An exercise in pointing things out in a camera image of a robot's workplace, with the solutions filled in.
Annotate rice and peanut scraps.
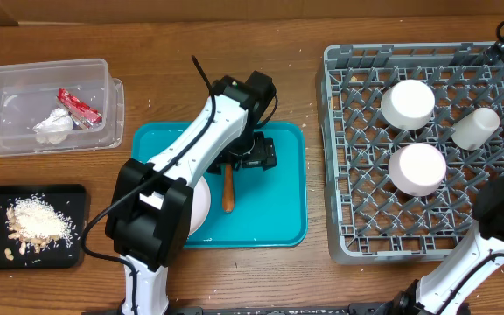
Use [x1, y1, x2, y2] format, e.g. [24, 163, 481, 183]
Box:
[7, 198, 70, 252]

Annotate teal plastic tray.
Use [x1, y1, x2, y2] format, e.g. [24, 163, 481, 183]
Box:
[131, 121, 309, 249]

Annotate white upside-down cup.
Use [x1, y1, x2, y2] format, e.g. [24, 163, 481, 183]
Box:
[451, 108, 501, 151]

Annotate large pink plate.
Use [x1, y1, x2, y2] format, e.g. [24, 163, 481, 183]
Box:
[188, 177, 211, 236]

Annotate white paper napkin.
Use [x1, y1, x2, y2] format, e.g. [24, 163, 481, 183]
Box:
[33, 108, 74, 144]

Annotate brown cardboard backdrop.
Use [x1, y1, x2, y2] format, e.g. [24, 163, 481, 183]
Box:
[0, 0, 504, 26]

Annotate orange carrot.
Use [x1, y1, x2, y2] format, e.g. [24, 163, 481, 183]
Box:
[221, 164, 235, 214]

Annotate red snack wrapper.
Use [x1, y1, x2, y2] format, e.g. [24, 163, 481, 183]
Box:
[57, 88, 103, 130]

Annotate grey plastic dish rack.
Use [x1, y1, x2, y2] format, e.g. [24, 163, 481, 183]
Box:
[315, 42, 504, 264]

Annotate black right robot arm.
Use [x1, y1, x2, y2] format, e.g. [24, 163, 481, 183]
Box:
[374, 21, 504, 314]

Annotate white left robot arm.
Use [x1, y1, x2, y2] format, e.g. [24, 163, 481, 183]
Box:
[105, 71, 277, 314]

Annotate black waste tray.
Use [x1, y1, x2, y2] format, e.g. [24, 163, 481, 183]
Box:
[0, 184, 90, 270]

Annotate pale green bowl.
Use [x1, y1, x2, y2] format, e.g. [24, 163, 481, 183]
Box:
[381, 80, 435, 130]

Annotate clear plastic bin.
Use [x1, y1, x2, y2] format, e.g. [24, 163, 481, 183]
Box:
[0, 59, 125, 157]

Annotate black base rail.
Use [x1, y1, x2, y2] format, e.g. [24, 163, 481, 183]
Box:
[165, 301, 393, 315]

